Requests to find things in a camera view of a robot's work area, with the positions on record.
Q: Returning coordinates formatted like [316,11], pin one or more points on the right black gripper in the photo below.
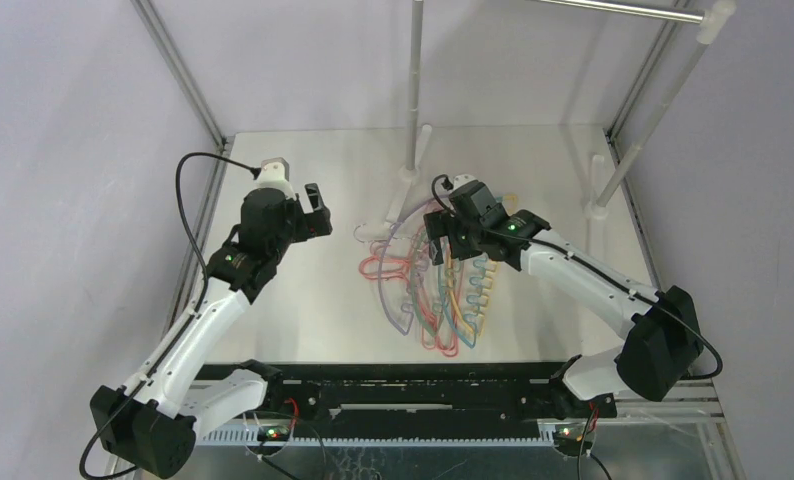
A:
[446,225]

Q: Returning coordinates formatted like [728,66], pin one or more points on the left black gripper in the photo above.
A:
[312,224]

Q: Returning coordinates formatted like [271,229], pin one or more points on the green wavy hanger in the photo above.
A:
[449,276]

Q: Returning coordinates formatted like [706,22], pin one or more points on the teal wavy hanger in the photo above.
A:
[473,298]

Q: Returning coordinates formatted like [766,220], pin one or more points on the purple wavy hanger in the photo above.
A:
[390,267]

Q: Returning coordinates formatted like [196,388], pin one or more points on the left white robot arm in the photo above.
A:
[151,420]

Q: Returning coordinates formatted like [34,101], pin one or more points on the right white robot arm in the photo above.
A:
[659,331]

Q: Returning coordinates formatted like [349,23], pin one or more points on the metal hanging rod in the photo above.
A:
[671,14]

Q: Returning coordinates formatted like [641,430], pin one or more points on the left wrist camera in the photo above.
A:
[274,174]

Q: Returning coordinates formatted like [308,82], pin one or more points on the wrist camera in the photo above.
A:
[462,180]
[274,174]

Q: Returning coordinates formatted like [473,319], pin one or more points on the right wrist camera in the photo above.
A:
[462,180]

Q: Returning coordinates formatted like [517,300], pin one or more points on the red wire hanger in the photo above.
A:
[434,336]

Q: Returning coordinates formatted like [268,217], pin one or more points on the pink wire hanger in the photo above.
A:
[393,289]

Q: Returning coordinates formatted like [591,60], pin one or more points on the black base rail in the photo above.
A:
[436,402]

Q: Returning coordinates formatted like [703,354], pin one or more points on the left aluminium frame post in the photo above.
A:
[176,64]

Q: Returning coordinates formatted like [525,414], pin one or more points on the aluminium frame post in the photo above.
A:
[176,64]
[657,48]

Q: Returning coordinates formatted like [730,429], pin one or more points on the right aluminium frame post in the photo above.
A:
[657,48]

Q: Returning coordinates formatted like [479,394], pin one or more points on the white clothes rack frame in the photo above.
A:
[417,136]

